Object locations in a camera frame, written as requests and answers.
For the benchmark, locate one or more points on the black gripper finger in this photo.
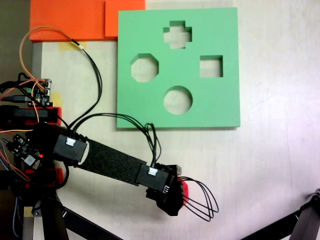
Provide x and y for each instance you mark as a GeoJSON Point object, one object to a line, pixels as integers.
{"type": "Point", "coordinates": [176, 170]}
{"type": "Point", "coordinates": [172, 210]}

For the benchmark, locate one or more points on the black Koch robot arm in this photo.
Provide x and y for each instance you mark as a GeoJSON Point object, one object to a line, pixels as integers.
{"type": "Point", "coordinates": [110, 160]}

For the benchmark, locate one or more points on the black tripod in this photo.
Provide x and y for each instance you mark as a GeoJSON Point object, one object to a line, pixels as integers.
{"type": "Point", "coordinates": [52, 225]}

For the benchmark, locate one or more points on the black circuit board with inductor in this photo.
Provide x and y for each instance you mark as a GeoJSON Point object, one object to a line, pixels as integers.
{"type": "Point", "coordinates": [22, 150]}

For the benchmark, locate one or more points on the yellow tape piece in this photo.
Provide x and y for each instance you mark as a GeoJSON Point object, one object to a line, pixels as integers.
{"type": "Point", "coordinates": [75, 46]}
{"type": "Point", "coordinates": [57, 99]}

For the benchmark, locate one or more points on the large orange flat block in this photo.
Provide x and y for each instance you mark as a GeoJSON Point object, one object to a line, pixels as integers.
{"type": "Point", "coordinates": [67, 20]}

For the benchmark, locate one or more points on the red octagonal pillar block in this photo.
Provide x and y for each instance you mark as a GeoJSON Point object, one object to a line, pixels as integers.
{"type": "Point", "coordinates": [186, 190]}

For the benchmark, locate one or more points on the green shape sorting board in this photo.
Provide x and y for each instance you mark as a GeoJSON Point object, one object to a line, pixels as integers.
{"type": "Point", "coordinates": [220, 105]}

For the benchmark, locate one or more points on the black notched tripod leg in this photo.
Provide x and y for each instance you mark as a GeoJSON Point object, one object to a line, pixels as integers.
{"type": "Point", "coordinates": [307, 220]}

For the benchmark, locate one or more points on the circuit board with green terminal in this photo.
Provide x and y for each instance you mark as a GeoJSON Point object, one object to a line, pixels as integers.
{"type": "Point", "coordinates": [40, 91]}

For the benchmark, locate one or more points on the red base clamp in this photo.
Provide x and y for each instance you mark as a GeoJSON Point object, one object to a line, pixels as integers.
{"type": "Point", "coordinates": [53, 115]}
{"type": "Point", "coordinates": [58, 176]}

